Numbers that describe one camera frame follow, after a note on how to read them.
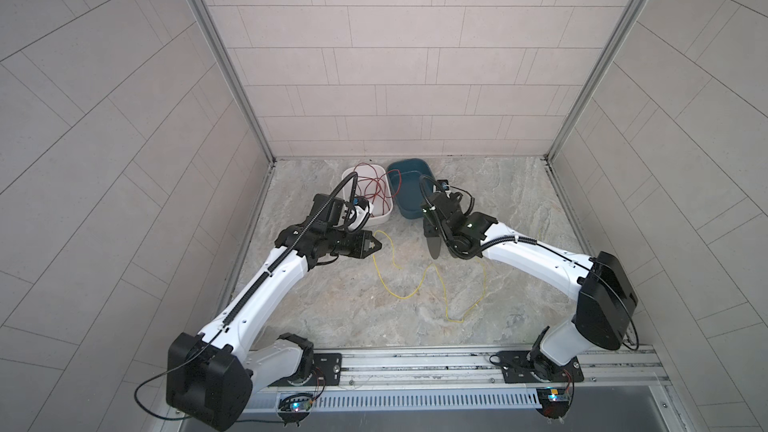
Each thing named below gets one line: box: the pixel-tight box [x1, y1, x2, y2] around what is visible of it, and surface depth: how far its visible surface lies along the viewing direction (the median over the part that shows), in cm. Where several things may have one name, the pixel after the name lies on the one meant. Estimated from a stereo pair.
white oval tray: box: [342, 164, 393, 226], surface depth 107 cm
